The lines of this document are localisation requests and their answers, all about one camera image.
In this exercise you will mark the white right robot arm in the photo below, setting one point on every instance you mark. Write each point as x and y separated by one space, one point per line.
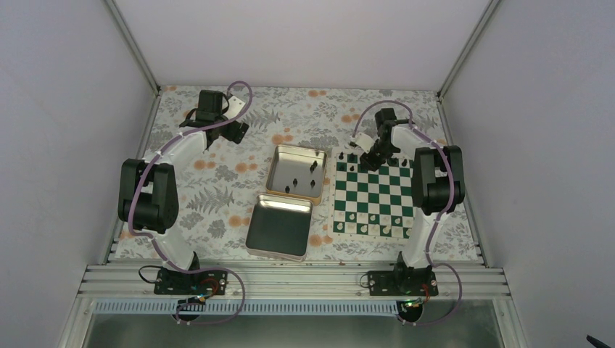
437 181

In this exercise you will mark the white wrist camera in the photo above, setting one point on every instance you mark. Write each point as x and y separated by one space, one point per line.
362 141
235 106

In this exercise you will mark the gold metal tin box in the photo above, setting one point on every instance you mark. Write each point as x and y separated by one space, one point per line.
298 172

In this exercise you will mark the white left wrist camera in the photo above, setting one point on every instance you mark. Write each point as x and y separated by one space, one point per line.
235 106

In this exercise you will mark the green white chess board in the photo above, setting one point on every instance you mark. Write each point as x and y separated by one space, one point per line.
375 206

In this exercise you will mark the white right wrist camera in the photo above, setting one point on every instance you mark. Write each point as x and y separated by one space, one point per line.
362 141

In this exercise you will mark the floral patterned table mat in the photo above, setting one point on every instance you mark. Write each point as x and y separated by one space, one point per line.
218 188

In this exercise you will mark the metal tin lid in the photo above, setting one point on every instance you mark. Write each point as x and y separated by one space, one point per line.
279 227

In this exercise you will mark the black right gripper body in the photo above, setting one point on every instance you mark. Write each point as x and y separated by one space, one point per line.
385 149

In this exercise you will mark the front aluminium rail base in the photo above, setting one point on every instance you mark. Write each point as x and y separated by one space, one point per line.
311 280

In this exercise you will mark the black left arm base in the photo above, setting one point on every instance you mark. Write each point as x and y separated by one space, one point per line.
208 283

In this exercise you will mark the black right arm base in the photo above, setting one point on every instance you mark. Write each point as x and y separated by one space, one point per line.
413 282

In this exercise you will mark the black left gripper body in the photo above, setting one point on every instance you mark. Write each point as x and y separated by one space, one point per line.
230 135

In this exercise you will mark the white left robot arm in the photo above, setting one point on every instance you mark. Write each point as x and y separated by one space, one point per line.
148 197

